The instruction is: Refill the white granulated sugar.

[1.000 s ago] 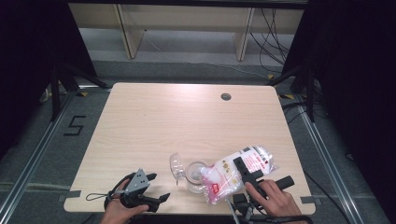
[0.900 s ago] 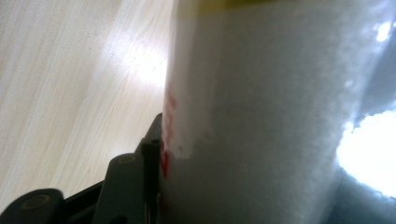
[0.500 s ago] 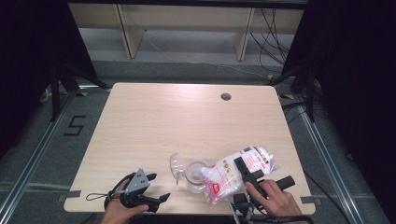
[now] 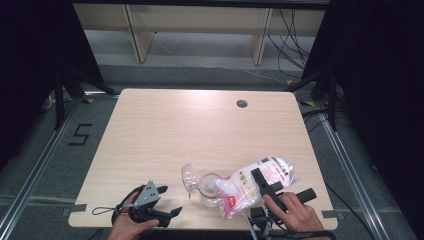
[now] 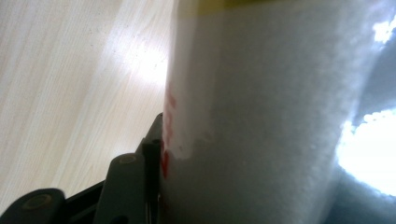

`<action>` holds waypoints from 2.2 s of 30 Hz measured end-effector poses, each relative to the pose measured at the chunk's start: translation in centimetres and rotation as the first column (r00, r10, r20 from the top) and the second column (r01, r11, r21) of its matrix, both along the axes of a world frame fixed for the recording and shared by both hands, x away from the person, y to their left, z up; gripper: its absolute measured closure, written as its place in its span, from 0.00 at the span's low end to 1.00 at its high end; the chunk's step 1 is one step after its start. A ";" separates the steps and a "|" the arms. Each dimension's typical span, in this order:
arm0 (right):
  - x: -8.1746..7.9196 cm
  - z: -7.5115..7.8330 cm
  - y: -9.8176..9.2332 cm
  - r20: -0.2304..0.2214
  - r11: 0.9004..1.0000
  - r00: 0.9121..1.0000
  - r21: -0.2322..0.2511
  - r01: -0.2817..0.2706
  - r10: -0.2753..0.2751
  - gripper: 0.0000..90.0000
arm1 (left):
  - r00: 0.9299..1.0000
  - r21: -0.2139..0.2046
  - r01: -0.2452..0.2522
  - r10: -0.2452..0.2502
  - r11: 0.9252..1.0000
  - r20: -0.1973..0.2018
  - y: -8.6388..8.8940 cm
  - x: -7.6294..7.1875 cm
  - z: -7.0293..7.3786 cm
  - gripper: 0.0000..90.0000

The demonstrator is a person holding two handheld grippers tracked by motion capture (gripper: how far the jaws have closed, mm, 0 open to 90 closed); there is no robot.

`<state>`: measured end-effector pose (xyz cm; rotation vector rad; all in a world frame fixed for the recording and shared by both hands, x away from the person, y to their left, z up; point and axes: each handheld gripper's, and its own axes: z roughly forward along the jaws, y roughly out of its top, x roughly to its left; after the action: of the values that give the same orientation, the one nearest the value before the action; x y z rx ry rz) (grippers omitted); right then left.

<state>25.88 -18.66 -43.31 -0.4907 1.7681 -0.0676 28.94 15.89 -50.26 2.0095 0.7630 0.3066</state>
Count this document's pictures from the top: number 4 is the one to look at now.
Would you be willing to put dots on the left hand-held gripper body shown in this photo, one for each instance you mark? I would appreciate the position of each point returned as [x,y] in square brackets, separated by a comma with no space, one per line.
[148,196]

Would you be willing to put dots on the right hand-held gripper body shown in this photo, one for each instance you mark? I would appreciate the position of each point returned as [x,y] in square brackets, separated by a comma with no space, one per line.
[305,196]

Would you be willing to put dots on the red and white sugar bag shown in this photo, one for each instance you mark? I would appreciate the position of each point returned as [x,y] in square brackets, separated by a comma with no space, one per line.
[240,193]

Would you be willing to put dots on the clear glass jar with lid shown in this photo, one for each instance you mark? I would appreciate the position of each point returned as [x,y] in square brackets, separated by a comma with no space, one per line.
[208,193]

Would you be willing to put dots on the person's right hand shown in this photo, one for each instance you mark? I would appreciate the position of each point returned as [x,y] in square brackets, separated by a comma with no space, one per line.
[295,216]

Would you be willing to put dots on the person's left hand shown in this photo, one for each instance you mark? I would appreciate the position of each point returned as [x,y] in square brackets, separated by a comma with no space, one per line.
[125,228]

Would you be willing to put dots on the grey tape strip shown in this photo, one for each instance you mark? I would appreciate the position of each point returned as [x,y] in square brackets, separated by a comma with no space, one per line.
[330,214]
[75,208]

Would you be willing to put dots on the grey round table grommet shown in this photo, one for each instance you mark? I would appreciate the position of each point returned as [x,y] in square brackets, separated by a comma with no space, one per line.
[242,103]

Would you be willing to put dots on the yellow black tape marker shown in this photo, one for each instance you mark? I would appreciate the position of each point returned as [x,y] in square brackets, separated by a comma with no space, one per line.
[290,82]
[307,103]

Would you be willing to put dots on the black metal stand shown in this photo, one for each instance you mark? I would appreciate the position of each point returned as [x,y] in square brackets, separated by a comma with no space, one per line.
[332,100]
[59,100]

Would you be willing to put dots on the dark curtain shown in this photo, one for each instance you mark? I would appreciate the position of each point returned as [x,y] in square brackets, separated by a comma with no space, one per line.
[383,66]
[26,66]

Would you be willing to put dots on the light wooden shelf unit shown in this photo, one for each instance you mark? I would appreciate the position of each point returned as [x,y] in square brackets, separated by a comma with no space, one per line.
[200,16]

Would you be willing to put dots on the aluminium floor rail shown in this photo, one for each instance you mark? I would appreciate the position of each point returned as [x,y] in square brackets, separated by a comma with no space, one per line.
[37,168]
[346,166]

